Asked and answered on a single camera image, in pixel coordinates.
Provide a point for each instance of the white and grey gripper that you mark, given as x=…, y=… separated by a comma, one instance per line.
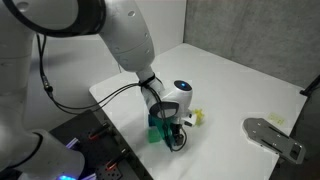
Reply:
x=178, y=118

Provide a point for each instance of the teal irregular block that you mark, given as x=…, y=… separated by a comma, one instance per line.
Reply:
x=157, y=123

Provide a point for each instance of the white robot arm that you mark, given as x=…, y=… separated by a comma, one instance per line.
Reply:
x=26, y=26

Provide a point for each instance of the yellow-green toy block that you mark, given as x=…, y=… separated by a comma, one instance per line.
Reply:
x=199, y=116

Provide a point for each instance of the green cube block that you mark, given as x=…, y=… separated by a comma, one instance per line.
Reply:
x=153, y=135

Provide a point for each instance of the red clamp lower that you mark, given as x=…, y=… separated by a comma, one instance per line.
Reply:
x=113, y=162

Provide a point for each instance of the red clamp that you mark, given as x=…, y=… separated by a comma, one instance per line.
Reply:
x=113, y=162
x=99, y=132

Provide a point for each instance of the black perforated base board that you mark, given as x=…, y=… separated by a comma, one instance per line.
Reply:
x=99, y=152

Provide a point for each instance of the grey metal mounting plate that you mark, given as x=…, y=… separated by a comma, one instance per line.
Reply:
x=264, y=134

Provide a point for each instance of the yellow sticky note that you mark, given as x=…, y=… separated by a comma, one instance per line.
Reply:
x=276, y=118

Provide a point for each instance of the black tripod leg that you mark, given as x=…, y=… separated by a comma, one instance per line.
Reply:
x=308, y=91

